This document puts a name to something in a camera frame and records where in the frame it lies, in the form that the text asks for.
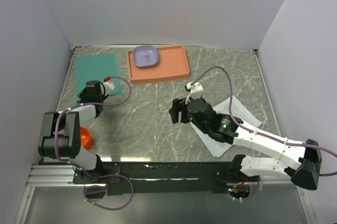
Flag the teal green file folder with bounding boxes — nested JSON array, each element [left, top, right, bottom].
[[74, 53, 122, 102]]

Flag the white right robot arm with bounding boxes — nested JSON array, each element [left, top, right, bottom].
[[169, 98, 322, 190]]

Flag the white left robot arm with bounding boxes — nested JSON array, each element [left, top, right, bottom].
[[38, 81, 115, 183]]

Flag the white printed paper sheets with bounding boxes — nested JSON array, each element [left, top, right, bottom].
[[190, 96, 262, 158]]

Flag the salmon pink tray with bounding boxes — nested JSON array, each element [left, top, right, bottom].
[[127, 45, 190, 84]]

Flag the orange plastic cup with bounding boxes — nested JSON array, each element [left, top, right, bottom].
[[80, 126, 93, 150]]

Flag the lavender square bowl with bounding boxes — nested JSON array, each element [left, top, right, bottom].
[[132, 45, 159, 68]]

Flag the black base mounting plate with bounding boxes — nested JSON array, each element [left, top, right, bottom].
[[73, 162, 258, 196]]

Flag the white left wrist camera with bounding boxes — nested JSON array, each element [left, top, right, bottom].
[[103, 76, 115, 95]]

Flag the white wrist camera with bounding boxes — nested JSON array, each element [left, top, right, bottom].
[[185, 82, 204, 103], [103, 76, 115, 95]]

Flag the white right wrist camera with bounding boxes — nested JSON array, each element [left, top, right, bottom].
[[185, 82, 204, 103]]

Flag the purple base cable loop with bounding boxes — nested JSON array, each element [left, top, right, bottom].
[[83, 173, 134, 211]]

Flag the aluminium frame rail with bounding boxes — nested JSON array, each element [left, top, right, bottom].
[[26, 165, 74, 187]]

